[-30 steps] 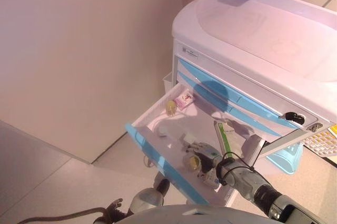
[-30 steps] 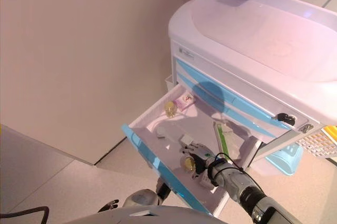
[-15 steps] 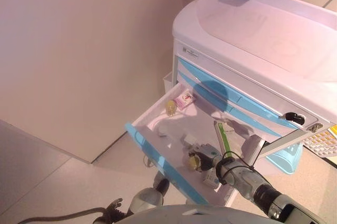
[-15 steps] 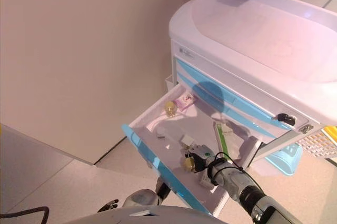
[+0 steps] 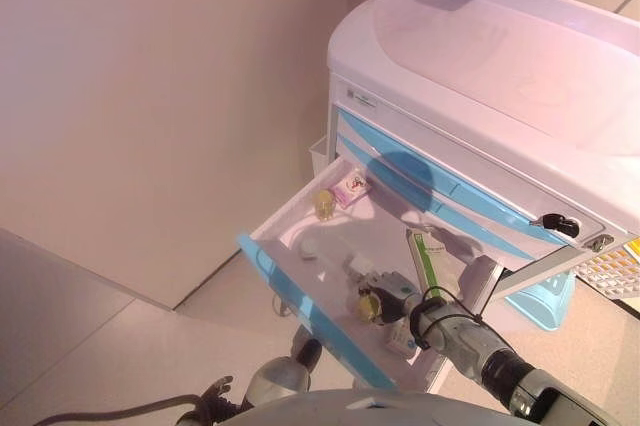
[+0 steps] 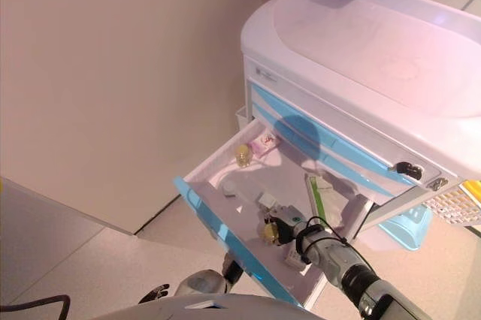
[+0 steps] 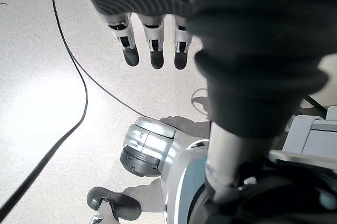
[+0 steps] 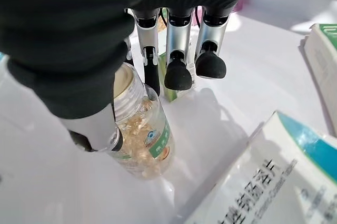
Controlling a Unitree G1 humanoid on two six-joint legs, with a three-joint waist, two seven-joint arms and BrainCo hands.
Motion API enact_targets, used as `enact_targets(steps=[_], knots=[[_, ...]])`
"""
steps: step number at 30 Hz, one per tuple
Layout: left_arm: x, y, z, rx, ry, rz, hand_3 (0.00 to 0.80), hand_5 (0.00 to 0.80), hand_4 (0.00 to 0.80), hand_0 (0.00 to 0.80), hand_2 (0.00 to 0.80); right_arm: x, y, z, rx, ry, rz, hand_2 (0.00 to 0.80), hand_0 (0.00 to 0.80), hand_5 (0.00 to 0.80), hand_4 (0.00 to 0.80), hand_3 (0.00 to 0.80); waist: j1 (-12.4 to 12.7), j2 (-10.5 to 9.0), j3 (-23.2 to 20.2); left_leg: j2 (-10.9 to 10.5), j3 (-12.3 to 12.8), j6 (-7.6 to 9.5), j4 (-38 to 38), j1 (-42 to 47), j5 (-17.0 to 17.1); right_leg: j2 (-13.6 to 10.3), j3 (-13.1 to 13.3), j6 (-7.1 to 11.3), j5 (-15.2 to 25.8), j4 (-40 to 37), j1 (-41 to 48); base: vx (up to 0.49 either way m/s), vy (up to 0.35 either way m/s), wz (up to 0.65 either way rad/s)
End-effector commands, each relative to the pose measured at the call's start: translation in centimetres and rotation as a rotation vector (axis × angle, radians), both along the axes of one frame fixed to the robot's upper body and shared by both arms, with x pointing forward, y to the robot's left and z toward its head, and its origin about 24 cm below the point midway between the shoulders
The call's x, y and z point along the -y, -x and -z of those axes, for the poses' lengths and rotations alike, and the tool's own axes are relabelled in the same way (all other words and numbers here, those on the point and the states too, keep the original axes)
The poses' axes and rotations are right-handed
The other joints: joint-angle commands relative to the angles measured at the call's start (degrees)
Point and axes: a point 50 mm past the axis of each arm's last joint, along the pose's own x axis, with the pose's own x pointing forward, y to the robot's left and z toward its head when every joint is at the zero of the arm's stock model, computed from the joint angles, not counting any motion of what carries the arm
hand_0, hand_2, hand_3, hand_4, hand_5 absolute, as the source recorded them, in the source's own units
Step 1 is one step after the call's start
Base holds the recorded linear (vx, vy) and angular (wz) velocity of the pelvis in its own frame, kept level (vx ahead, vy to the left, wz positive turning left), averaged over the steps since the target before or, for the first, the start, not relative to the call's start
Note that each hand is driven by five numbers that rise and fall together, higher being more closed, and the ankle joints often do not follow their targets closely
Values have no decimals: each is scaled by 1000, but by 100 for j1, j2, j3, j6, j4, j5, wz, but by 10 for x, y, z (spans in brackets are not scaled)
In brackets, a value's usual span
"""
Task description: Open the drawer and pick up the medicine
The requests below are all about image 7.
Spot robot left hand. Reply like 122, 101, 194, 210
72, 0, 337, 201

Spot white medical cart blue drawers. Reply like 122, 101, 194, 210
270, 105, 337, 167

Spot thin grey cable loop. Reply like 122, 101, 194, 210
190, 88, 211, 114

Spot thin black cable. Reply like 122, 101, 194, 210
71, 55, 148, 118

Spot thick black cable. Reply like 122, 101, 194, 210
0, 0, 89, 217

